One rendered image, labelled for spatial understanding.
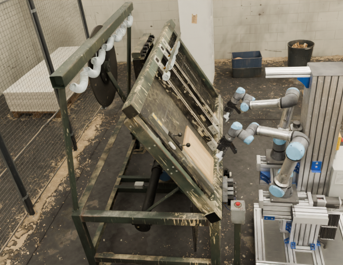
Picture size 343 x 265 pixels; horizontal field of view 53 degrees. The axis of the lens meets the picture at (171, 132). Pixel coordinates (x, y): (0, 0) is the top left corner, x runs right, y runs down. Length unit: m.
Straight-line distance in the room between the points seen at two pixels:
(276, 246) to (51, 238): 2.54
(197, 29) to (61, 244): 4.45
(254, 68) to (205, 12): 1.62
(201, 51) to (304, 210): 4.50
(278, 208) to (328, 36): 5.89
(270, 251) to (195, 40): 4.38
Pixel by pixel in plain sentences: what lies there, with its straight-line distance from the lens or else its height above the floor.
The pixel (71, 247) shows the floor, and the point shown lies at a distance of 4.24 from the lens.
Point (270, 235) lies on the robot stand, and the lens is 3.79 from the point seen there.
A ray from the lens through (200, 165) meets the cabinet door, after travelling 3.20.
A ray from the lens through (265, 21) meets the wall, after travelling 8.13.
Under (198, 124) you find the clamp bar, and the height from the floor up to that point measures 1.23.
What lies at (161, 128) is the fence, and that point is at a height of 1.60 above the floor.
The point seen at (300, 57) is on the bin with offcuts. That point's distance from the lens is 7.25.
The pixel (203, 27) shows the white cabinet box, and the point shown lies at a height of 1.20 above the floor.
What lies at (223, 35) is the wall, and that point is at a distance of 8.20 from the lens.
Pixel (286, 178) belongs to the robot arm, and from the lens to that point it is 2.69.
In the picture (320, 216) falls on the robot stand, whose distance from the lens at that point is 3.03.
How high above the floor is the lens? 3.09
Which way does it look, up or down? 33 degrees down
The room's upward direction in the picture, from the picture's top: 7 degrees counter-clockwise
